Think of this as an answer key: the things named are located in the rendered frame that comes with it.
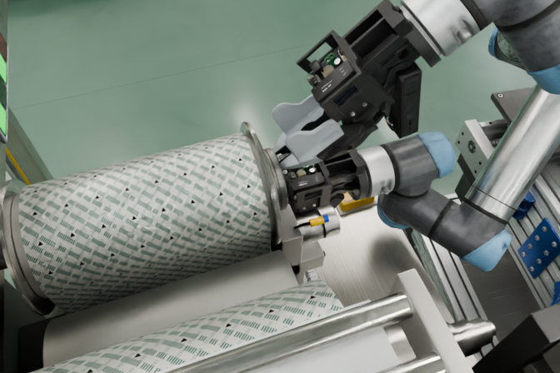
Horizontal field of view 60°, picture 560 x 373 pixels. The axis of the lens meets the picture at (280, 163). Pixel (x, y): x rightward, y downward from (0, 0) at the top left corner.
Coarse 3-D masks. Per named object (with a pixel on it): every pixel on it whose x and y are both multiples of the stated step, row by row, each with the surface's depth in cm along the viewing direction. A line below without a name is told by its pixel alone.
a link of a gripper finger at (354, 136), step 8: (344, 128) 52; (352, 128) 52; (360, 128) 51; (368, 128) 51; (376, 128) 51; (344, 136) 52; (352, 136) 51; (360, 136) 51; (336, 144) 52; (344, 144) 52; (352, 144) 52; (360, 144) 52; (320, 152) 53; (328, 152) 53; (336, 152) 53; (344, 152) 53
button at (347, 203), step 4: (348, 196) 95; (372, 196) 95; (344, 200) 94; (348, 200) 94; (352, 200) 94; (360, 200) 94; (364, 200) 94; (368, 200) 95; (372, 200) 96; (340, 204) 95; (344, 204) 94; (348, 204) 94; (352, 204) 94; (356, 204) 95; (360, 204) 95; (364, 204) 96; (344, 208) 94; (348, 208) 95
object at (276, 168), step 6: (264, 150) 56; (270, 150) 55; (270, 156) 54; (276, 156) 54; (270, 162) 54; (276, 162) 54; (276, 168) 53; (276, 174) 53; (282, 174) 53; (276, 180) 53; (282, 180) 53; (276, 186) 53; (282, 186) 53; (282, 192) 53; (282, 198) 54; (282, 204) 54
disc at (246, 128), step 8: (240, 128) 58; (248, 128) 53; (248, 136) 54; (256, 136) 51; (256, 144) 51; (256, 152) 52; (264, 160) 50; (264, 168) 49; (264, 176) 50; (272, 184) 49; (272, 192) 49; (272, 200) 50; (272, 208) 51; (272, 216) 52; (280, 216) 50; (280, 224) 51; (272, 232) 55; (280, 232) 52; (272, 240) 57; (280, 240) 53
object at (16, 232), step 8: (264, 152) 52; (256, 160) 51; (272, 176) 51; (264, 184) 51; (16, 200) 49; (16, 208) 48; (16, 216) 47; (16, 224) 46; (272, 224) 53; (16, 232) 46; (16, 240) 46; (16, 248) 46; (24, 256) 46; (24, 264) 46; (24, 272) 46; (32, 280) 47; (32, 288) 47; (40, 288) 48
